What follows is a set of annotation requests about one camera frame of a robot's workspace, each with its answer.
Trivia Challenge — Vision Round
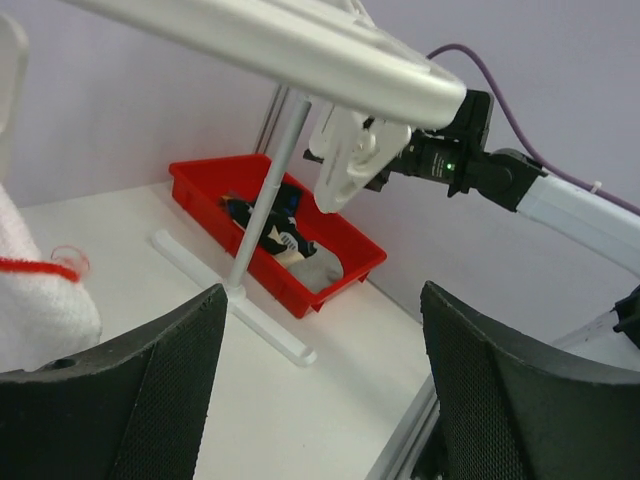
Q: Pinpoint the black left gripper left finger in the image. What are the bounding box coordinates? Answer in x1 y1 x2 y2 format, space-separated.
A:
1 284 227 479

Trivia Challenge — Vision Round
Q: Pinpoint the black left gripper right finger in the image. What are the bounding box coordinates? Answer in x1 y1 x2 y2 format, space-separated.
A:
419 282 639 479

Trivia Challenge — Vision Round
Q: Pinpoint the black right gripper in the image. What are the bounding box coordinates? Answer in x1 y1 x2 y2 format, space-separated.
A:
302 127 476 194

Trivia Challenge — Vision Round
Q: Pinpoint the white plastic clip hanger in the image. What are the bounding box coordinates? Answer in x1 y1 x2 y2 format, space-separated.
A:
0 0 469 216

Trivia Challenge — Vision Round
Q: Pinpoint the black and blue patterned sock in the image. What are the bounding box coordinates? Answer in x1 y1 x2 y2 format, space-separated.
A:
219 183 317 266

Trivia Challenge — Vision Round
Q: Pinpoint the grey sock with black stripes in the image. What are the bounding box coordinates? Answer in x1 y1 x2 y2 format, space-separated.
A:
288 249 344 294

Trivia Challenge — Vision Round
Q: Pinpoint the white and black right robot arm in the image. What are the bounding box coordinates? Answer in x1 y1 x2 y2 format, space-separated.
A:
303 88 639 275

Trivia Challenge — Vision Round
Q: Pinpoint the white sock red trim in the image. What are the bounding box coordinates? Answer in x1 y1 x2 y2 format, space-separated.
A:
1 190 102 372

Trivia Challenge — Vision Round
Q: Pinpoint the silver and white clothes rack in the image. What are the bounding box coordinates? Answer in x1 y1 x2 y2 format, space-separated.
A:
151 94 317 367

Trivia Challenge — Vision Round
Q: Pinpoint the red plastic bin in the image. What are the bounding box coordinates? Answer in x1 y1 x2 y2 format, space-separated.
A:
168 154 387 319

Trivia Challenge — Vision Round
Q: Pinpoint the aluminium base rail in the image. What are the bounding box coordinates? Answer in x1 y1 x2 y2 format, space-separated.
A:
365 376 440 480

